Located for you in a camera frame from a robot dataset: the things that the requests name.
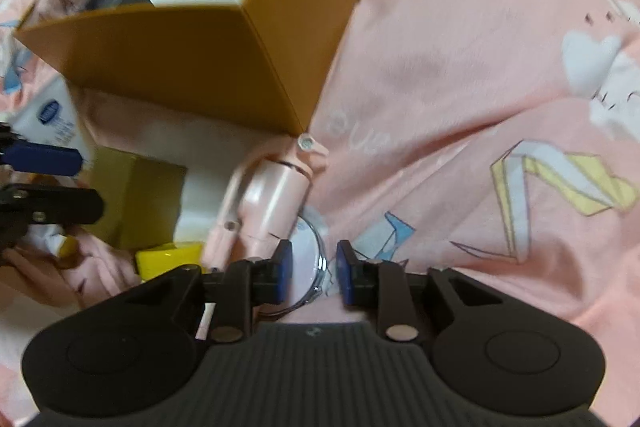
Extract pink paper crane bedspread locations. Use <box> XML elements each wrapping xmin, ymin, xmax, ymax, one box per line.
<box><xmin>1</xmin><ymin>0</ymin><xmax>639</xmax><ymax>426</ymax></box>

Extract pink folding phone stand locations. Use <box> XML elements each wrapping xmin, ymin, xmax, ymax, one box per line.
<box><xmin>201</xmin><ymin>133</ymin><xmax>329</xmax><ymax>270</ymax></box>

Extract round silver compact mirror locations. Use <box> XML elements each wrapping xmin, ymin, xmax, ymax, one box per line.
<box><xmin>259</xmin><ymin>216</ymin><xmax>329</xmax><ymax>319</ymax></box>

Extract olive green small box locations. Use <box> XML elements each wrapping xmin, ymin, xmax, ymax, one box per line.
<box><xmin>86</xmin><ymin>147</ymin><xmax>186</xmax><ymax>251</ymax></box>

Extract orange cardboard box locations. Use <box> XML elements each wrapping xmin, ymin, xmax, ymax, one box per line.
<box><xmin>16</xmin><ymin>0</ymin><xmax>357</xmax><ymax>134</ymax></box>

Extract yellow tape measure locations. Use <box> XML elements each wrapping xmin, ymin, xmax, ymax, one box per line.
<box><xmin>134</xmin><ymin>242</ymin><xmax>203</xmax><ymax>282</ymax></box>

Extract white cream tube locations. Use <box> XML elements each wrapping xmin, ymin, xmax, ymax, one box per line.
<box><xmin>8</xmin><ymin>77</ymin><xmax>96</xmax><ymax>169</ymax></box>

